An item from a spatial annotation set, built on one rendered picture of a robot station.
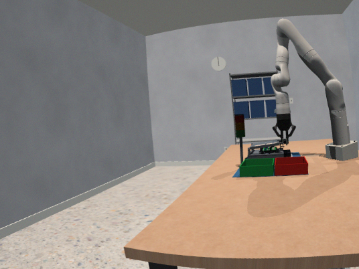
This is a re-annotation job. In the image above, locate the green open tray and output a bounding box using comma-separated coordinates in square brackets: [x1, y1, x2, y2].
[240, 158, 275, 177]

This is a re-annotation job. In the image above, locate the red bin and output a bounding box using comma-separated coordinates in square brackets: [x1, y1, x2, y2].
[275, 157, 308, 176]

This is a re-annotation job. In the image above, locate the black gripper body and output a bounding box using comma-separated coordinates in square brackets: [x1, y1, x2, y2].
[276, 114, 292, 131]

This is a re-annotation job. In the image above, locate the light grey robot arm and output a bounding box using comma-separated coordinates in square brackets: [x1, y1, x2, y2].
[271, 19, 350, 145]

